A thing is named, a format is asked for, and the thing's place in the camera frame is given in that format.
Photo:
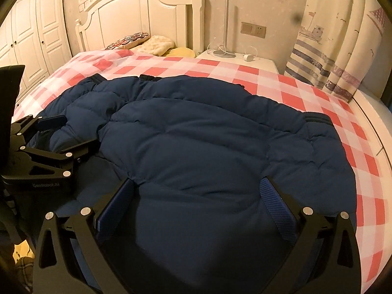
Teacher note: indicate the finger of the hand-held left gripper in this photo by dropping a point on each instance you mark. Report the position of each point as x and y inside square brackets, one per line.
[52, 120]
[82, 146]

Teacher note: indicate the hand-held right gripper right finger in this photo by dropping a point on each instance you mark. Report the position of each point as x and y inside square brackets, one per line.
[275, 208]

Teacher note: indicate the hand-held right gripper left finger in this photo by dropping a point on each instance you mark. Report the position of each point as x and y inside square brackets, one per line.
[115, 211]

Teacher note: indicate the navy blue puffer jacket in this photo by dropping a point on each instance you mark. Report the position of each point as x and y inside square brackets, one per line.
[199, 134]

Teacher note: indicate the white panelled wardrobe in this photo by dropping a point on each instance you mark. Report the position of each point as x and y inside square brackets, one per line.
[30, 30]

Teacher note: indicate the yellow cloth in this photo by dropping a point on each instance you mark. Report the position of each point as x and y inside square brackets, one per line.
[23, 251]

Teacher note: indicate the embroidered patterned pillow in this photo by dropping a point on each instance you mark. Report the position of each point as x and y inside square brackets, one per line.
[127, 41]

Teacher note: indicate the person's plaid trousers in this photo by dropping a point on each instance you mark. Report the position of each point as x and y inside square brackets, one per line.
[24, 275]

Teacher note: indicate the cream patterned pillow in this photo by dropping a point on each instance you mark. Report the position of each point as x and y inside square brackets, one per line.
[154, 45]

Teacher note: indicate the pink checked bed sheet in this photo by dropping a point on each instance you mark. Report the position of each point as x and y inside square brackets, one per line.
[306, 85]

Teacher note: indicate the white bed base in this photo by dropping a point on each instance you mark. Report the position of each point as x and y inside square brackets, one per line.
[375, 122]

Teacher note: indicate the yellow pillow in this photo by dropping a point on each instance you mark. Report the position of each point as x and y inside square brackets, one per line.
[180, 52]

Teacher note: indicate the white wooden headboard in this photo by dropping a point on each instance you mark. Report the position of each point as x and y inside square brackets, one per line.
[137, 9]

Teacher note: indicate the white nightstand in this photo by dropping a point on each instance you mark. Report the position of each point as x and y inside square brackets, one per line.
[266, 66]

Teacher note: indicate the white charger plug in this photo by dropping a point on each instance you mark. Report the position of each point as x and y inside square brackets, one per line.
[247, 57]

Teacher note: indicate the printed cream curtain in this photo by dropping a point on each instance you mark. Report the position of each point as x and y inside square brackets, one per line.
[330, 36]

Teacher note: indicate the grey lamp stand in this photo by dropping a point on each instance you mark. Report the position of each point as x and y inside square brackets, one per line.
[227, 21]

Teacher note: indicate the wall socket plate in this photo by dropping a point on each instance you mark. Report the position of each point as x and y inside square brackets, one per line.
[253, 30]

